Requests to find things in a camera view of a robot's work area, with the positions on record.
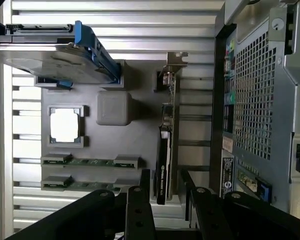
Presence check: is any grey PC case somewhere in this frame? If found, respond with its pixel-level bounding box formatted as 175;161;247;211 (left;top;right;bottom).
208;0;300;218

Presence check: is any grey square socket cover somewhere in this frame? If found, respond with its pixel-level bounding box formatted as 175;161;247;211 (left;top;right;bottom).
95;90;132;127

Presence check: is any silver CPU chip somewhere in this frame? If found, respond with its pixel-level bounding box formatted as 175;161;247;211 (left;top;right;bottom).
49;113;81;144

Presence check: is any grey parts rack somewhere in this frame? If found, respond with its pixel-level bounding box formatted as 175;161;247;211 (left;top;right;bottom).
34;59;181;208

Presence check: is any green RAM stick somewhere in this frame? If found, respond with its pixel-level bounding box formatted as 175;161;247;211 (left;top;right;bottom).
42;181;131;191
42;158;139;167

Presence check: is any hard disk in blue carrier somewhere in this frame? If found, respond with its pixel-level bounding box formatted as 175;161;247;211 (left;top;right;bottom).
0;19;122;85

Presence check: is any black graphics card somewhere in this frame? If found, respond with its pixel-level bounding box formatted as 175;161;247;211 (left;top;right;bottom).
152;51;189;206

